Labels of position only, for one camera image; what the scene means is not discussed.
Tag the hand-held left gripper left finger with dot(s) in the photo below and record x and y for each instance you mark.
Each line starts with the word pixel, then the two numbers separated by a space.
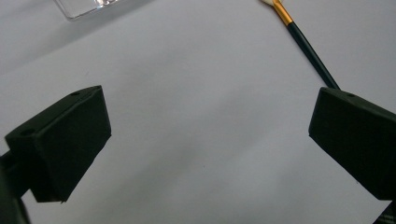
pixel 65 140

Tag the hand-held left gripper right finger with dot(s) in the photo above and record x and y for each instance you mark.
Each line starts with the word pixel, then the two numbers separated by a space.
pixel 358 140

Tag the clear plastic divided container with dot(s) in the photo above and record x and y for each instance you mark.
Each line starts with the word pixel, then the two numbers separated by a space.
pixel 84 6

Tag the white table sheet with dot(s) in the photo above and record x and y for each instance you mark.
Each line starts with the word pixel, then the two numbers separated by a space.
pixel 202 109

